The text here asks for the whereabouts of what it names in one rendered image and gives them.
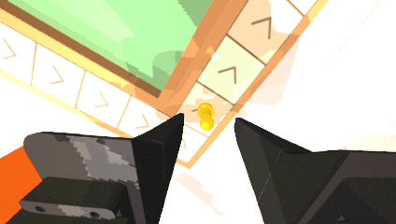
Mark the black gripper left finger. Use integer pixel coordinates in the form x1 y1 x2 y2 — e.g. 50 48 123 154
23 113 185 224

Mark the yellow pawn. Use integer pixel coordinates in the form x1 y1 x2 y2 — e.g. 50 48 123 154
197 103 215 131

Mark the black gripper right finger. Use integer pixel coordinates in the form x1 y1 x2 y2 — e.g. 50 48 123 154
233 117 396 224

